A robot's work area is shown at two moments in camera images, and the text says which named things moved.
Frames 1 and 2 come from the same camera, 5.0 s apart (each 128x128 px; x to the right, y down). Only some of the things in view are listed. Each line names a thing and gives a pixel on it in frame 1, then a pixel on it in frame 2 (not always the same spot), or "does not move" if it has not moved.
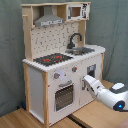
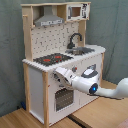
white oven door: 64,96 does not move
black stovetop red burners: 52,59 does not move
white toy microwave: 78,11 does not move
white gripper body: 93,84 → 63,77
